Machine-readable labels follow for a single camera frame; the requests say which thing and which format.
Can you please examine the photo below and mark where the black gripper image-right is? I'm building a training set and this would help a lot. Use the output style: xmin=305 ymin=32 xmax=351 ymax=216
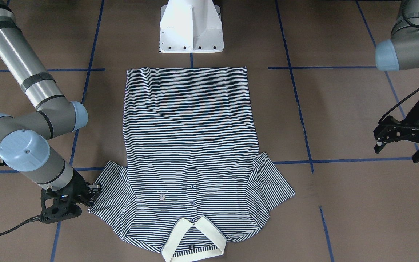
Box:
xmin=374 ymin=101 xmax=419 ymax=163

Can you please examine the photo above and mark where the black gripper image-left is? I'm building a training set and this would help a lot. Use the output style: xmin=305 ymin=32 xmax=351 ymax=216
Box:
xmin=40 ymin=171 xmax=101 ymax=224

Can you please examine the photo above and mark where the navy white striped polo shirt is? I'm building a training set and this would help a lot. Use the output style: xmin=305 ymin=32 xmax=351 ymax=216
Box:
xmin=88 ymin=67 xmax=295 ymax=262

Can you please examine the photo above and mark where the black cable on image-right arm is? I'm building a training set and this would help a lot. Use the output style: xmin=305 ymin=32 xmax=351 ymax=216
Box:
xmin=378 ymin=71 xmax=419 ymax=126

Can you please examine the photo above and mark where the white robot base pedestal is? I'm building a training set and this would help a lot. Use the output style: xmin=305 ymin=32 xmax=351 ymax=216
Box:
xmin=159 ymin=0 xmax=224 ymax=53

